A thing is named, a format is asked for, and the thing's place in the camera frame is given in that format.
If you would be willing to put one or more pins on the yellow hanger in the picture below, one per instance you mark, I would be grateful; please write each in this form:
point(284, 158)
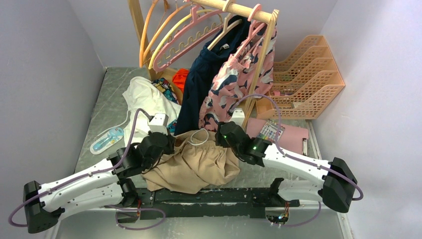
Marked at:
point(171, 36)

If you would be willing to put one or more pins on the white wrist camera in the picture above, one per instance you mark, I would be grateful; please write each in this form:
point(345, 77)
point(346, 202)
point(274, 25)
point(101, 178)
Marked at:
point(159, 123)
point(238, 116)

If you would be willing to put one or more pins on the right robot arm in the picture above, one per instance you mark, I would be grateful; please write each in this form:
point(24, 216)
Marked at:
point(330, 182)

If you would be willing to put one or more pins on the beige drawstring shorts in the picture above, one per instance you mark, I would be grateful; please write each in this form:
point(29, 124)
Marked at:
point(197, 162)

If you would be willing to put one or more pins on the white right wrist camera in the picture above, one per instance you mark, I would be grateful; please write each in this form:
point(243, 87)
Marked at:
point(238, 116)

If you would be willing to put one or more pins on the pink notched hanger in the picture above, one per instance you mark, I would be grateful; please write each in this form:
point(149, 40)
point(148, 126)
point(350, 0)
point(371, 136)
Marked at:
point(184, 39)

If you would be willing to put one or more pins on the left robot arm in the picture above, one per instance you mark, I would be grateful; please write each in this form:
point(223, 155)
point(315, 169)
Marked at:
point(105, 184)

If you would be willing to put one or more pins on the peach mesh file organizer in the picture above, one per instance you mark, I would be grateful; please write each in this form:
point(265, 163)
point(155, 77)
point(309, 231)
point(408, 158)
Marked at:
point(304, 84)

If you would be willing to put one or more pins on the cream hanger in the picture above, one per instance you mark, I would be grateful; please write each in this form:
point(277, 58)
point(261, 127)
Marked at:
point(227, 27)

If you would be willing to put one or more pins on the colourful patterned garment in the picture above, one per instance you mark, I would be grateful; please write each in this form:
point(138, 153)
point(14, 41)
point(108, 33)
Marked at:
point(166, 89)

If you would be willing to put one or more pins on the blue toothbrush blister pack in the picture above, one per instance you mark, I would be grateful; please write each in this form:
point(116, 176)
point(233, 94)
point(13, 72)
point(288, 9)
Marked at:
point(106, 140)

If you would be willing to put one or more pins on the navy blue hanging garment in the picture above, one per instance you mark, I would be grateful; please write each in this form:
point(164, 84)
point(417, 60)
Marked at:
point(203, 70)

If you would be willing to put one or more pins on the white garment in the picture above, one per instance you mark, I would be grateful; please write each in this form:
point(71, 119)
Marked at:
point(141, 93)

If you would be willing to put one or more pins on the pink hanger with garment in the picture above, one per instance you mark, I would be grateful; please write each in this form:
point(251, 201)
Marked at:
point(254, 28)

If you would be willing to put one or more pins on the orange mesh garment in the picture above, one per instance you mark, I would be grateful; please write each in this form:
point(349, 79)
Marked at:
point(179, 79)

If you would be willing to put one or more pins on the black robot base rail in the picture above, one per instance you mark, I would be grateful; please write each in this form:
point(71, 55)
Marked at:
point(208, 202)

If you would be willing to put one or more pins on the pink clipboard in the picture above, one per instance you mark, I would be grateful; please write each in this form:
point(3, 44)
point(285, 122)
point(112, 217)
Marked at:
point(295, 139)

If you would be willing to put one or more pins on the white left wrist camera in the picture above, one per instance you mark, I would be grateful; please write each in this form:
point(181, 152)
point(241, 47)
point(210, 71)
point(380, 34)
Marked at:
point(159, 123)

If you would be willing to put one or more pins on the marker pen set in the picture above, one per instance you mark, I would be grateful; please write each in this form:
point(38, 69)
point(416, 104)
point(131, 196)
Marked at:
point(269, 130)

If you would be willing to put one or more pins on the pink shark print garment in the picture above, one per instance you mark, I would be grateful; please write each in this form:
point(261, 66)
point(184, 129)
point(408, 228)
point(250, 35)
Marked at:
point(235, 78)

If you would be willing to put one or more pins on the wooden clothes rack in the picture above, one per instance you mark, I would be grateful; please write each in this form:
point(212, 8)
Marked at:
point(188, 25)

